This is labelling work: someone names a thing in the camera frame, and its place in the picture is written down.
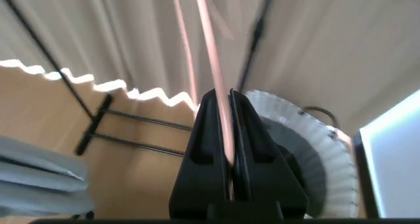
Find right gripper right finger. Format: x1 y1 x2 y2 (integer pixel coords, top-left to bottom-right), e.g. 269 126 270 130
229 88 309 220

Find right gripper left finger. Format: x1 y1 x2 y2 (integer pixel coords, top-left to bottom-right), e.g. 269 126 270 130
169 88 232 220

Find pink clothes hanger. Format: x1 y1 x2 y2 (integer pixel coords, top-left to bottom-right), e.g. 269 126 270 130
170 0 236 168

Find pale grey shorts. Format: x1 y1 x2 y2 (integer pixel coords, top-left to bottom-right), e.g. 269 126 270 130
0 135 96 218

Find white laundry basket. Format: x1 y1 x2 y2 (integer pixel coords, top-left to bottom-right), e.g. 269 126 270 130
244 89 360 218

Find black clothes rack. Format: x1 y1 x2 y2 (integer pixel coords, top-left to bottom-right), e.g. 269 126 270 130
0 0 275 158

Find beige curtain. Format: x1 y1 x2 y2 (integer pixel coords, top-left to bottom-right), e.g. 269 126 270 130
0 0 420 136

